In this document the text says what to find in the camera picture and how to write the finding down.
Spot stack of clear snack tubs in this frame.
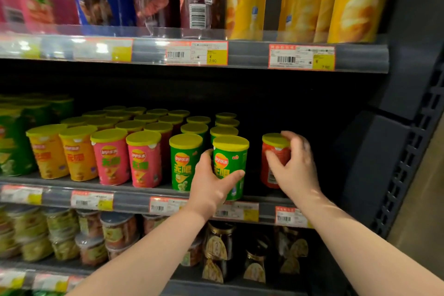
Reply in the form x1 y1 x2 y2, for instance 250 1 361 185
0 204 168 268

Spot dark jar with tan label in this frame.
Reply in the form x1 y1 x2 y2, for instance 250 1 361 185
243 247 268 284
277 227 309 275
202 222 237 284

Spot dark grey shelf side panel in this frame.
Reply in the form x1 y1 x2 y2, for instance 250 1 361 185
377 0 444 121

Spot person's right hand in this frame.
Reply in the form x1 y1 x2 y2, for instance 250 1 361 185
265 131 322 204

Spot person's left hand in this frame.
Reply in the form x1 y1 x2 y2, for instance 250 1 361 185
189 149 245 220

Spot person's left forearm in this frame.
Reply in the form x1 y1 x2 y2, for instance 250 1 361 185
68 207 209 296

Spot dark grey perforated shelf upright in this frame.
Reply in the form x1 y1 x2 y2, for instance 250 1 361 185
369 60 444 239

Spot rows of small snack cans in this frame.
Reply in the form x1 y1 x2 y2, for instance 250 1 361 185
26 106 240 193

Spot person's right forearm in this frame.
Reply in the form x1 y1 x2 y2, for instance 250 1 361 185
298 191 444 296

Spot red chip can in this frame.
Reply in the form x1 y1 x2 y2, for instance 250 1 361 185
260 133 292 189

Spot grey shelf with clear rail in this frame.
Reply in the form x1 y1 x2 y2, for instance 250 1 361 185
0 258 309 296
0 171 313 229
0 23 390 74

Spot green chip can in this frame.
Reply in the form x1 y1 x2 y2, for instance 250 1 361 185
212 135 250 201

